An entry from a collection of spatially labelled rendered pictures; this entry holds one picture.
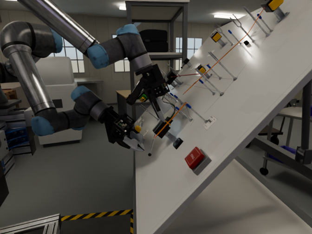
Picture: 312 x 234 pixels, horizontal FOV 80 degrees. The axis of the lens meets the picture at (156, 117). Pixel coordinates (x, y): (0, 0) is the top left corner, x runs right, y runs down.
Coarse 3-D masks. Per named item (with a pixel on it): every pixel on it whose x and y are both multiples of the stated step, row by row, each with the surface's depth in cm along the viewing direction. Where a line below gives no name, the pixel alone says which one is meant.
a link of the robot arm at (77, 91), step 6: (78, 90) 73; (84, 90) 74; (90, 90) 75; (72, 96) 73; (78, 96) 72; (84, 96) 72; (90, 96) 73; (96, 96) 75; (78, 102) 73; (84, 102) 72; (90, 102) 72; (96, 102) 72; (78, 108) 74; (84, 108) 73; (90, 108) 72
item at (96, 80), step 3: (75, 78) 575; (78, 78) 571; (81, 78) 568; (84, 78) 565; (87, 78) 562; (90, 78) 559; (93, 78) 556; (96, 78) 553; (99, 78) 550; (75, 81) 445; (78, 81) 443; (81, 81) 441; (84, 81) 441; (87, 81) 443; (90, 81) 445; (93, 81) 447; (96, 81) 449; (99, 81) 452; (102, 81) 454; (102, 87) 460; (102, 90) 462; (102, 93) 464; (102, 96) 465; (102, 99) 467
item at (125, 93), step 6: (126, 90) 529; (120, 96) 496; (126, 96) 415; (120, 102) 506; (138, 102) 418; (120, 108) 535; (126, 108) 436; (138, 108) 422; (144, 108) 427; (120, 114) 539; (138, 114) 425
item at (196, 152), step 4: (196, 148) 52; (192, 152) 52; (196, 152) 51; (200, 152) 49; (188, 156) 52; (192, 156) 51; (196, 156) 49; (200, 156) 48; (188, 160) 51; (192, 160) 50; (196, 160) 49; (200, 160) 49; (188, 164) 50; (192, 164) 49; (196, 164) 49; (192, 168) 49
